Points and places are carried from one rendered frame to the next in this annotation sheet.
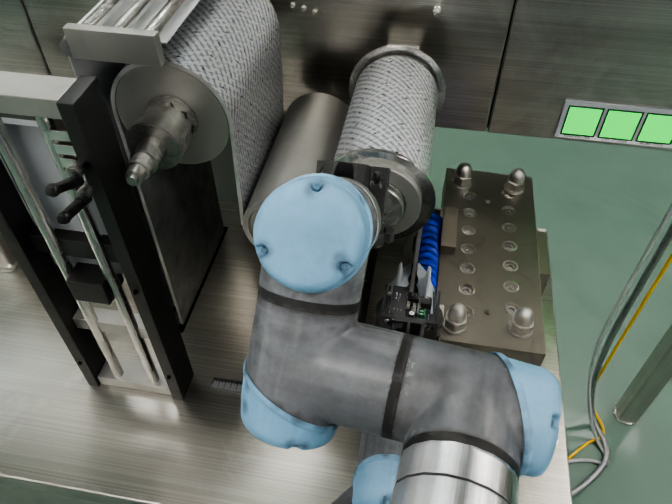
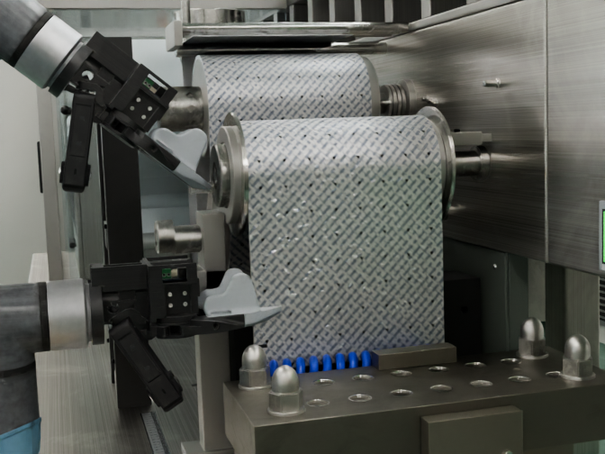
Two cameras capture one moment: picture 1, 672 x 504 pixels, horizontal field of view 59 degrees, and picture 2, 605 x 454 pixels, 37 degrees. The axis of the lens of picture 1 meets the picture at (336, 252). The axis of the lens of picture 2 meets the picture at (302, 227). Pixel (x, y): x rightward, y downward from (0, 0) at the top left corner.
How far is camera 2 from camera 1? 1.16 m
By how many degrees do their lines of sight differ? 68
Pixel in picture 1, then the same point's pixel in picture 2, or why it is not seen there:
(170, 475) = not seen: hidden behind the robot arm
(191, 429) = (88, 418)
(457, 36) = (513, 115)
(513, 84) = (558, 180)
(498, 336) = (259, 404)
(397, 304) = (164, 260)
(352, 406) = not seen: outside the picture
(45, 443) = (46, 385)
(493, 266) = (386, 386)
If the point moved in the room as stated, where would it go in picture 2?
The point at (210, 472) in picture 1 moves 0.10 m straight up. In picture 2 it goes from (45, 434) to (40, 362)
